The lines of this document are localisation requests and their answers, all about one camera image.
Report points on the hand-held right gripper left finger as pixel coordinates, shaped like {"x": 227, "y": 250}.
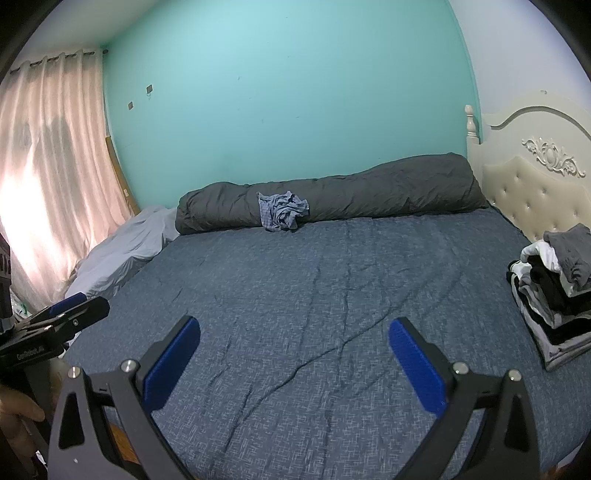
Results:
{"x": 173, "y": 360}

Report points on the grey rolled duvet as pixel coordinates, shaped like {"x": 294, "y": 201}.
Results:
{"x": 369, "y": 194}

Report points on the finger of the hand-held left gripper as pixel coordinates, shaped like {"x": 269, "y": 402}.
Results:
{"x": 78, "y": 318}
{"x": 69, "y": 303}

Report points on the pink curtain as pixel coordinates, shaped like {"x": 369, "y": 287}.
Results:
{"x": 55, "y": 161}

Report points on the cream bed headboard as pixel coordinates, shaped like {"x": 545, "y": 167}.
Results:
{"x": 521, "y": 194}

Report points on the person's left hand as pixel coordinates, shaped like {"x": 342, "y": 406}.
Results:
{"x": 18, "y": 410}

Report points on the bed with blue sheet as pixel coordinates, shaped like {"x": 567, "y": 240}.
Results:
{"x": 300, "y": 286}

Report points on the wooden board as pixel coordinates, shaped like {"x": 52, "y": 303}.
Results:
{"x": 121, "y": 175}

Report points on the light grey blanket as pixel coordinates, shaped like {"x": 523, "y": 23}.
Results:
{"x": 124, "y": 244}

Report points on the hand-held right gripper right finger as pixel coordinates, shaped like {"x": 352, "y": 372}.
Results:
{"x": 415, "y": 360}

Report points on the curtain rod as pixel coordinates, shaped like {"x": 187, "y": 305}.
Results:
{"x": 105, "y": 50}

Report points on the blue checked shorts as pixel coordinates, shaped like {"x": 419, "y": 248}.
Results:
{"x": 281, "y": 212}

